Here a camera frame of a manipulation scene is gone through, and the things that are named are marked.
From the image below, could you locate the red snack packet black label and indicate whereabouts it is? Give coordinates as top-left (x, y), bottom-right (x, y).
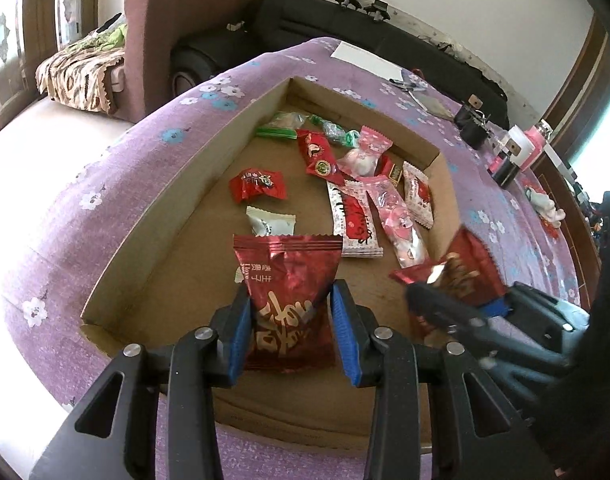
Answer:
top-left (377, 156), bottom-right (405, 183)

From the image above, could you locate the black sofa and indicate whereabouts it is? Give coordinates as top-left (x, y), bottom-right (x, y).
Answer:
top-left (170, 0), bottom-right (510, 131)

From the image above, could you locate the round pink snack packet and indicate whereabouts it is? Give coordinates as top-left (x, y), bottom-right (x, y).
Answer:
top-left (336, 126), bottom-right (393, 181)

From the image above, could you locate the grey notebook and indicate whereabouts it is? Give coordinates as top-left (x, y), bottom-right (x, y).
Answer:
top-left (412, 91), bottom-right (456, 120)

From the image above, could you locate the purple floral tablecloth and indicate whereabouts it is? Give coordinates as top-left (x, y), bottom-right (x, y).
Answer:
top-left (2, 35), bottom-right (600, 480)

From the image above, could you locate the green candy wrapper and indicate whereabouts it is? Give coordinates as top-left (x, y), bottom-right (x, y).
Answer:
top-left (310, 115), bottom-right (361, 148)

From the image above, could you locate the wooden glass door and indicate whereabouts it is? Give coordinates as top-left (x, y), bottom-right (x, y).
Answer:
top-left (0, 0), bottom-right (101, 136)

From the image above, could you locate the clear green-edged snack packet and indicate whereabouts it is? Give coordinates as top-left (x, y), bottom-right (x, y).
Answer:
top-left (255, 111), bottom-right (308, 140)

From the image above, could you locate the long pink snack packet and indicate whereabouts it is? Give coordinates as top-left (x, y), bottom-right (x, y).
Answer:
top-left (344, 176), bottom-right (431, 268)

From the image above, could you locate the bottle with pink sleeve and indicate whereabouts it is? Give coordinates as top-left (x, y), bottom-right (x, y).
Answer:
top-left (527, 120), bottom-right (553, 158)

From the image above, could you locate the white red snack packet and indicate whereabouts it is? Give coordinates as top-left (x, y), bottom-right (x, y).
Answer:
top-left (326, 180), bottom-right (384, 259)
top-left (402, 161), bottom-right (435, 231)

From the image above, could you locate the brown patterned blanket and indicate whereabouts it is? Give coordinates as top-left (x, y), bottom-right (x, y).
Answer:
top-left (35, 42), bottom-right (128, 111)

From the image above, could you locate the wooden door frame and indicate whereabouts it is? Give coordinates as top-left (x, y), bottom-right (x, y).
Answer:
top-left (530, 15), bottom-right (610, 281)

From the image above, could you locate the small red candy packet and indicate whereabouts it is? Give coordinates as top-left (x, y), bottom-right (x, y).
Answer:
top-left (228, 169), bottom-right (284, 205)

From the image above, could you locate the brown armchair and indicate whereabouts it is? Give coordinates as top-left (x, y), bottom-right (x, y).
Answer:
top-left (122, 0), bottom-right (260, 123)

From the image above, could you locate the black cylinder jar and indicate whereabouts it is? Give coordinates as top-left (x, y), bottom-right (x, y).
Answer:
top-left (455, 94), bottom-right (490, 150)
top-left (491, 152), bottom-right (520, 190)

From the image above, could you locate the white plastic container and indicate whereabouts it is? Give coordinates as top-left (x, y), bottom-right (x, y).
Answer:
top-left (500, 127), bottom-right (536, 166)

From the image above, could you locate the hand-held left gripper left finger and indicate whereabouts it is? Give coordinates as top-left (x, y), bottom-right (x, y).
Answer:
top-left (30, 282), bottom-right (253, 480)

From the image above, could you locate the white plush toy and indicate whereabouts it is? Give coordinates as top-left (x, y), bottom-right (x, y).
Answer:
top-left (525, 187), bottom-right (568, 223)

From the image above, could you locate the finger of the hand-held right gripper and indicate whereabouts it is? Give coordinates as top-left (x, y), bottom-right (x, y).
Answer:
top-left (482, 282), bottom-right (592, 333)
top-left (407, 284), bottom-right (566, 376)

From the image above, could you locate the red foil snack packet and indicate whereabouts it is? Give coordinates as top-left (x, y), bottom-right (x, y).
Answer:
top-left (232, 232), bottom-right (343, 375)
top-left (389, 227), bottom-right (508, 343)

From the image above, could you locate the white paper sheet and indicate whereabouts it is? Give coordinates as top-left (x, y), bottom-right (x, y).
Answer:
top-left (330, 41), bottom-right (403, 78)

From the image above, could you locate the cardboard box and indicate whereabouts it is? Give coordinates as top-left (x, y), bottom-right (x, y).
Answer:
top-left (80, 76), bottom-right (460, 453)

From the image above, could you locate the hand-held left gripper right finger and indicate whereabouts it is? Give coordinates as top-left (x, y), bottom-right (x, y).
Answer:
top-left (330, 280), bottom-right (556, 480)

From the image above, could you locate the long red snack packet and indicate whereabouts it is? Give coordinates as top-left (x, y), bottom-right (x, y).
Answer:
top-left (296, 129), bottom-right (347, 179)

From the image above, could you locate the small white snack packet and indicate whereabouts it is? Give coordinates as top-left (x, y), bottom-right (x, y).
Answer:
top-left (246, 206), bottom-right (297, 237)

